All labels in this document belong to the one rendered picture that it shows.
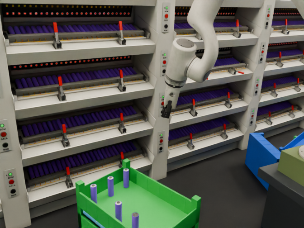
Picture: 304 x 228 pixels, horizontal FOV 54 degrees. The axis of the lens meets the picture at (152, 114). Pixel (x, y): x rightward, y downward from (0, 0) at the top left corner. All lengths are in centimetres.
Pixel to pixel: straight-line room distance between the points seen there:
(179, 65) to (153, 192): 43
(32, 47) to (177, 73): 52
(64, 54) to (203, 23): 52
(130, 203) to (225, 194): 74
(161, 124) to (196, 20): 63
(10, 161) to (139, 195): 53
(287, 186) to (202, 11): 69
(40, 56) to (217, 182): 107
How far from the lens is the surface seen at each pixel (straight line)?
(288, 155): 124
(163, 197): 94
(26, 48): 116
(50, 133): 131
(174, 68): 104
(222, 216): 144
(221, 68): 171
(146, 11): 140
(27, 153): 127
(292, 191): 119
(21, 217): 139
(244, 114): 194
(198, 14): 102
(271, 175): 125
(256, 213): 150
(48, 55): 116
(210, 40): 100
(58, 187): 139
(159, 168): 158
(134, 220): 79
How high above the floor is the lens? 89
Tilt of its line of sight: 21 degrees down
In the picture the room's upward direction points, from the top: 2 degrees clockwise
